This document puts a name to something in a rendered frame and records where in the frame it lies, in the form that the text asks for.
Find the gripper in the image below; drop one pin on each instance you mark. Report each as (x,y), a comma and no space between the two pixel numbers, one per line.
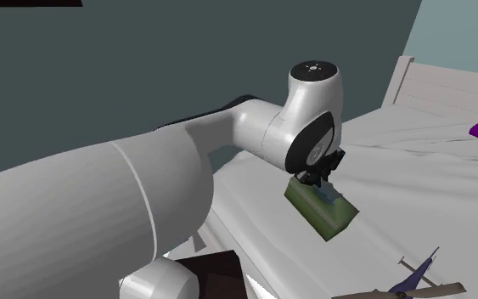
(328,164)

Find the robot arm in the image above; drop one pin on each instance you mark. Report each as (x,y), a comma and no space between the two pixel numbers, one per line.
(98,207)

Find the green rectangular box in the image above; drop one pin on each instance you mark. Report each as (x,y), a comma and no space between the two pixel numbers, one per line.
(330,219)

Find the white bed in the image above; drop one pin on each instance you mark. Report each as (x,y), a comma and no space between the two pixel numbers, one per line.
(404,182)

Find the purple toy helicopter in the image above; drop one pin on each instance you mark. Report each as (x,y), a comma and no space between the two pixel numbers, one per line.
(413,280)

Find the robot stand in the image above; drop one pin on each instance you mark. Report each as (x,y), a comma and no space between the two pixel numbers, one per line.
(218,277)

